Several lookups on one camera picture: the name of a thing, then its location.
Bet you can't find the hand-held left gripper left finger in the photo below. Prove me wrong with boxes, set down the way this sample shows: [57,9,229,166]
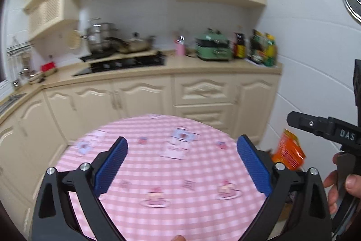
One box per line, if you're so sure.
[30,136,129,241]

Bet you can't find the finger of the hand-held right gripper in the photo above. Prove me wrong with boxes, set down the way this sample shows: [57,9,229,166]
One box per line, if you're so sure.
[287,110,320,135]

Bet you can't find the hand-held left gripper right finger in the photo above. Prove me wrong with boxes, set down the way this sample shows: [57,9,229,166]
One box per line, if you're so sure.
[236,134,333,241]

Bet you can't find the person's right hand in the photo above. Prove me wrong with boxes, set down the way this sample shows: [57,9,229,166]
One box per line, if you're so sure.
[323,152,361,211]

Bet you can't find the orange snack bag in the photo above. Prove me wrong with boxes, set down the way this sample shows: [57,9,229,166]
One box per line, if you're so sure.
[271,129,307,171]

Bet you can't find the cream cabinet drawer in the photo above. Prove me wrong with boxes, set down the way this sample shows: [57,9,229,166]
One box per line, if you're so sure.
[173,75,236,106]
[173,103,235,129]

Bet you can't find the green yellow label bottle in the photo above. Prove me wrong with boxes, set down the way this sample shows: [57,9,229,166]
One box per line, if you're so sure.
[265,33,279,67]

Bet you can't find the pink checked tablecloth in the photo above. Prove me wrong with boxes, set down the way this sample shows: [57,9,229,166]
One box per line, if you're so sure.
[54,114,272,241]

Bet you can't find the cream kitchen base cabinets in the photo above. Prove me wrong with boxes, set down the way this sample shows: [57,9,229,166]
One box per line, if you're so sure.
[0,62,283,230]

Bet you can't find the dark glass bottle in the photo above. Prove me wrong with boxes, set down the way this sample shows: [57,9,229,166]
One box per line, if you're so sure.
[255,32,266,63]
[249,29,260,62]

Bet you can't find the yellow oil bottle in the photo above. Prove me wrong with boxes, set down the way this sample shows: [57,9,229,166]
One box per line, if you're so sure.
[262,32,270,63]

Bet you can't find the black glass gas hob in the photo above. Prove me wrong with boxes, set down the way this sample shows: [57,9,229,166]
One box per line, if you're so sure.
[72,56,167,77]

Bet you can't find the black induction cooker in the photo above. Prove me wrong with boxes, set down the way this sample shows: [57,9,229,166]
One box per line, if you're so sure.
[79,50,117,61]

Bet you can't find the patterned bowl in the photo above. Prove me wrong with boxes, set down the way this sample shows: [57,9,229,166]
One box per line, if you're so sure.
[28,72,46,85]

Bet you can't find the green electric cooker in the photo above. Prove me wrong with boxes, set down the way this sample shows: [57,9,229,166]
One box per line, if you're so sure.
[194,28,234,61]

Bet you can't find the red plastic box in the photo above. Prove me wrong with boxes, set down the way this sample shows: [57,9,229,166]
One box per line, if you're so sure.
[40,62,59,73]

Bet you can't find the steel frying pan with lid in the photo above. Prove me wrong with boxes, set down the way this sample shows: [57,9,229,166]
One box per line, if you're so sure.
[111,33,156,54]

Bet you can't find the stacked steel steamer pot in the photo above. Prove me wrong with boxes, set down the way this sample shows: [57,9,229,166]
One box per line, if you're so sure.
[85,21,117,54]

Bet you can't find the metal wall utensil rack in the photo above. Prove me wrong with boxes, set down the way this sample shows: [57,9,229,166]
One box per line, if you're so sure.
[6,37,35,56]

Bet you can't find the small cream lattice wall cabinet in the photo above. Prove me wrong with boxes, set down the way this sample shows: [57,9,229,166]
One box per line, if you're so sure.
[27,0,80,40]

